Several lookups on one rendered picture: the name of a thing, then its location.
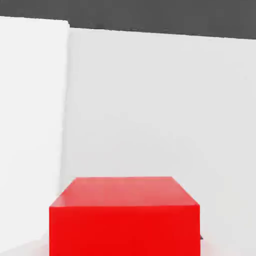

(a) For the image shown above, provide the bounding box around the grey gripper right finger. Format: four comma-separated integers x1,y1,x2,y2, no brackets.
199,235,247,256

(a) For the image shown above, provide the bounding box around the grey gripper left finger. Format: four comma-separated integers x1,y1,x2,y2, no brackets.
5,231,50,256

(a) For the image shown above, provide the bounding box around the small red cube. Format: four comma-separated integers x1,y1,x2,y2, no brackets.
48,176,201,256

